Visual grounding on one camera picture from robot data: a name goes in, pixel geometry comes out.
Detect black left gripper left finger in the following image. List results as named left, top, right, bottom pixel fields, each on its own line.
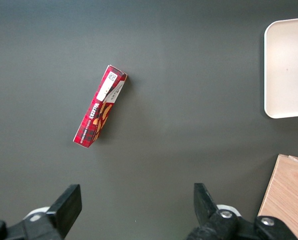
left=0, top=184, right=83, bottom=240

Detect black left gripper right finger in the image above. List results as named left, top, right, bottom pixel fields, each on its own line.
left=185, top=182, right=298, bottom=240

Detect cream plastic tray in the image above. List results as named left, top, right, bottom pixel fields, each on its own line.
left=264, top=16, right=298, bottom=120

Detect wooden drawer cabinet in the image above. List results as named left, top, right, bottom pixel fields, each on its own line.
left=257, top=153, right=298, bottom=240

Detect red tartan cookie box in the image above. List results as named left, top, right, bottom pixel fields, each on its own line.
left=72, top=64, right=128, bottom=149

